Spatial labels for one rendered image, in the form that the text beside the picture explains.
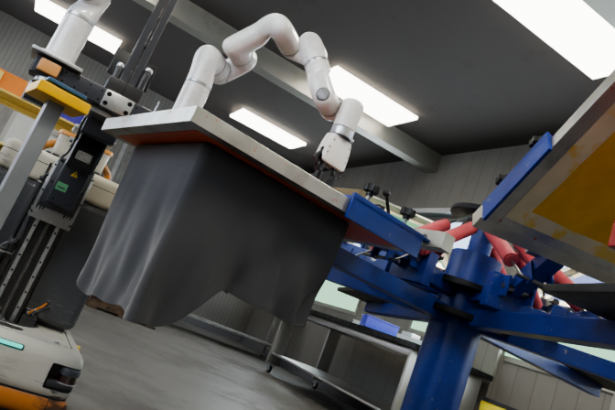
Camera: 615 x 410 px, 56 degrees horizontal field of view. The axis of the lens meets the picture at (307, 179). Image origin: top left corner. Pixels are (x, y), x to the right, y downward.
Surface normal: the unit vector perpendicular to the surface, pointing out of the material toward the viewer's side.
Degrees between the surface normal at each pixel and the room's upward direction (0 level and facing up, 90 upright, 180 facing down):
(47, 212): 90
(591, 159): 148
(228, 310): 90
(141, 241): 97
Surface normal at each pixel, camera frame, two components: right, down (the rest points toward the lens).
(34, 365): 0.45, -0.05
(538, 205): -0.22, 0.67
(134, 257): -0.43, -0.26
